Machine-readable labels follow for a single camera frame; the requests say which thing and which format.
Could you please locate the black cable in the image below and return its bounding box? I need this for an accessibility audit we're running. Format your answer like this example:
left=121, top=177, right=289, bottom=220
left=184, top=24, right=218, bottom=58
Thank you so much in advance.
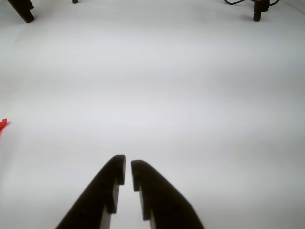
left=223, top=0, right=281, bottom=6

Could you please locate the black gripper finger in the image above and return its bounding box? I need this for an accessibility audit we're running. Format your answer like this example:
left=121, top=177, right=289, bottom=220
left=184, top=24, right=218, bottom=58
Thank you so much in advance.
left=54, top=154, right=126, bottom=229
left=130, top=159, right=205, bottom=229

